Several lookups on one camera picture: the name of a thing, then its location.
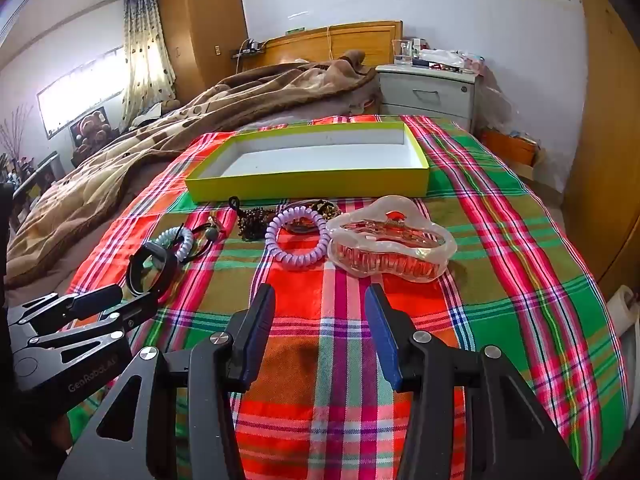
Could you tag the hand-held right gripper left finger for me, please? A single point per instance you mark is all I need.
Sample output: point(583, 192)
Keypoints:
point(260, 332)

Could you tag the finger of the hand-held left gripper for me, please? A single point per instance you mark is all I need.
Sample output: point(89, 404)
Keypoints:
point(142, 310)
point(97, 300)

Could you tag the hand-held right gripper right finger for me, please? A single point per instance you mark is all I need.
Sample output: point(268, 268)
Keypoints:
point(382, 340)

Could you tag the black wristband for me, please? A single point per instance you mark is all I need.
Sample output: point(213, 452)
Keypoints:
point(131, 270)

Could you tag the clear hair claw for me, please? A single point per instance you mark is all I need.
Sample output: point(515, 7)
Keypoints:
point(430, 256)

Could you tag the brown beaded scrunchie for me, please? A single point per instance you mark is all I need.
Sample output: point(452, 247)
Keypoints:
point(252, 222)

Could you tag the yellow-green cardboard box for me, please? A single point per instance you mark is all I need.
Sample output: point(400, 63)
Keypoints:
point(300, 187)

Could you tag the person's left forearm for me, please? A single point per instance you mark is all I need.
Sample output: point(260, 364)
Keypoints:
point(25, 445)

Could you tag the plaid bed cloth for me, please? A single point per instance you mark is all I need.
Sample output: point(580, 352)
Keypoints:
point(320, 275)

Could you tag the cluttered side desk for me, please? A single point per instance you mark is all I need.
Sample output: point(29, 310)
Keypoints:
point(32, 180)

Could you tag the brown teddy bear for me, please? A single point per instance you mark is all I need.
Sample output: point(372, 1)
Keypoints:
point(92, 132)

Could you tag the brown patterned blanket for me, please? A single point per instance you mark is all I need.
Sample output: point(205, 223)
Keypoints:
point(150, 135)

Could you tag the dry twig bunch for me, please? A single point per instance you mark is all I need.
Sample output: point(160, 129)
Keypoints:
point(12, 135)

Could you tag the bright window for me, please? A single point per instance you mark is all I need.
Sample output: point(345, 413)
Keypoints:
point(80, 95)

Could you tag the orange storage box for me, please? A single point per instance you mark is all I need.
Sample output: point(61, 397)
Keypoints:
point(510, 147)

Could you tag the white paper roll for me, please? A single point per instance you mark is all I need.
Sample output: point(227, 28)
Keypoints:
point(622, 307)

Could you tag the grey nightstand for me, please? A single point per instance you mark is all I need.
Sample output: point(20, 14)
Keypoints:
point(425, 97)

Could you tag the dotted curtain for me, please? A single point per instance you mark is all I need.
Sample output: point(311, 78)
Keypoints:
point(145, 50)

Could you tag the power strip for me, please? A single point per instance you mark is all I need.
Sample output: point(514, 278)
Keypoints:
point(247, 49)

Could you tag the clear drinking glass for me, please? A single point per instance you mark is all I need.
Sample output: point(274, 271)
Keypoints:
point(402, 52)

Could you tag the pile of small packets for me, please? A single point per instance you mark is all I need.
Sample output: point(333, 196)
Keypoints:
point(447, 57)

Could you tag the tall wooden wardrobe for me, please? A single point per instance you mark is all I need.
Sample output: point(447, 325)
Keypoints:
point(205, 25)

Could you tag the wooden headboard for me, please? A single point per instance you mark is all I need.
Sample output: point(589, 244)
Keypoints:
point(350, 40)

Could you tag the wooden door panel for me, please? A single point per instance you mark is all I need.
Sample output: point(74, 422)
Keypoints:
point(605, 135)

